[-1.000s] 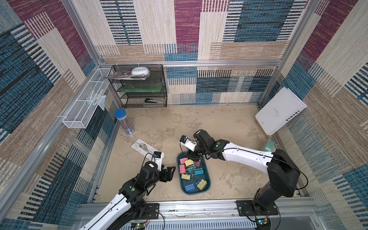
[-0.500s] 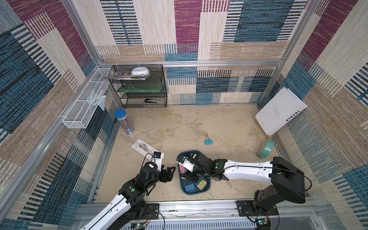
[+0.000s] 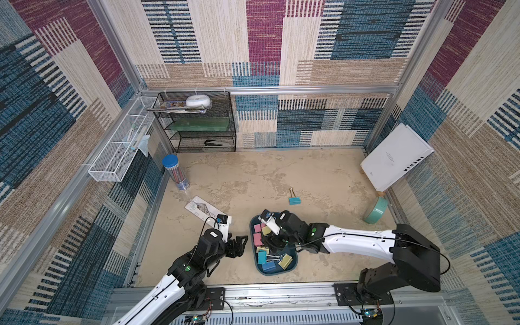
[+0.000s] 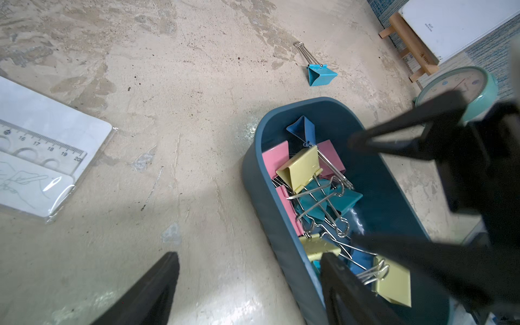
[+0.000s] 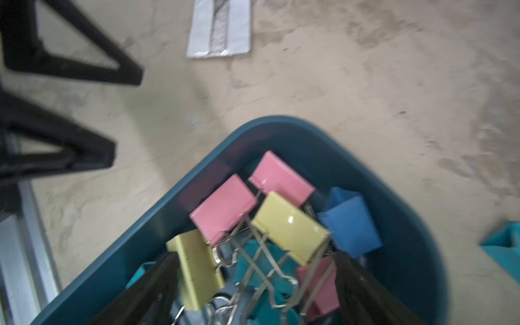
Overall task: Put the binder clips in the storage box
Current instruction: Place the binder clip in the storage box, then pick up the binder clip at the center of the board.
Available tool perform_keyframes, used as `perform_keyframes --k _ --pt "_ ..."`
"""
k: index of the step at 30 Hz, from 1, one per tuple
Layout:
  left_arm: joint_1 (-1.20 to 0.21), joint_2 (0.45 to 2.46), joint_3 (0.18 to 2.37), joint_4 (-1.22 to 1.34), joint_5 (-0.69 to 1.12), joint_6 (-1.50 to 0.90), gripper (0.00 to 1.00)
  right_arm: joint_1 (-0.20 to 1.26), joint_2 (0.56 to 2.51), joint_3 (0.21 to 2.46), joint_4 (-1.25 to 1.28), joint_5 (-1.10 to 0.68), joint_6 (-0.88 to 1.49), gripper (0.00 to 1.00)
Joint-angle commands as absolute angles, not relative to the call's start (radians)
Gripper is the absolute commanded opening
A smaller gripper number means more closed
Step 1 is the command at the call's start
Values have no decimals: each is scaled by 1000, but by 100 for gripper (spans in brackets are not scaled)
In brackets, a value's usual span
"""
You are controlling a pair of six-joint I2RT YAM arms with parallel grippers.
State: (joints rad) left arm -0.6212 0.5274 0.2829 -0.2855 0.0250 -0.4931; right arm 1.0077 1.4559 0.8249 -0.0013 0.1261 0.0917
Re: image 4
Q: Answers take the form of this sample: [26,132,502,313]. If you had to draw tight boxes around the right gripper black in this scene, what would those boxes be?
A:
[348,90,519,309]

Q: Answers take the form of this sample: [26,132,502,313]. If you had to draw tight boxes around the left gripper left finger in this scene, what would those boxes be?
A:
[93,252,180,324]

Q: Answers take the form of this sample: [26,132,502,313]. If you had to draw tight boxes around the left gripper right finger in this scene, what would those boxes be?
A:
[320,253,404,324]

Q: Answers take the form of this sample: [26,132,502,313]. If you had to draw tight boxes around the teal plastic storage box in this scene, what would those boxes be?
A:
[242,97,429,324]

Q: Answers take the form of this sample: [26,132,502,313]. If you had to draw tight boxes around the teal binder clip front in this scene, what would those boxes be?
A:
[293,180,341,223]

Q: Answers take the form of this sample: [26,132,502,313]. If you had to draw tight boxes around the pink binder clip back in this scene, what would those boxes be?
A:
[276,186,303,237]

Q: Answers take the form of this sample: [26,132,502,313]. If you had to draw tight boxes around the pink binder clip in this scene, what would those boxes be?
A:
[317,139,354,190]
[276,186,303,237]
[262,140,290,180]

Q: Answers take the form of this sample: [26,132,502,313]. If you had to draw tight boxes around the mint green tape roll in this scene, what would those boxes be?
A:
[414,66,498,125]

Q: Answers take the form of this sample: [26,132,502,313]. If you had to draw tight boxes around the yellow binder clip back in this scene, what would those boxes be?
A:
[276,146,323,194]

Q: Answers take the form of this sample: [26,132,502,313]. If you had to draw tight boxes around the blue binder clip back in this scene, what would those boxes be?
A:
[286,116,317,148]

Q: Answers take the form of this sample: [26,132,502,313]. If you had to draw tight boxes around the blue binder clip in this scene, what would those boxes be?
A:
[347,248,376,274]
[286,116,317,148]

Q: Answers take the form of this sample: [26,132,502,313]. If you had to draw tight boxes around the white ruler package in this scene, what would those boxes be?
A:
[1,78,115,221]

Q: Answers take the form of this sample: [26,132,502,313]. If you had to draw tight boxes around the blue binder clip front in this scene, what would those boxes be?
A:
[347,248,376,274]

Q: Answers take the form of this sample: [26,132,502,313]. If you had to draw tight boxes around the yellow binder clip front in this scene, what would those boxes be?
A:
[357,255,412,307]

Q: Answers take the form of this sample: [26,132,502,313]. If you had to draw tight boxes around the wooden book stand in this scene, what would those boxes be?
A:
[379,12,439,83]

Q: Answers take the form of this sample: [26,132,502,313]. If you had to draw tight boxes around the white book leaning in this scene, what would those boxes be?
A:
[398,0,519,64]

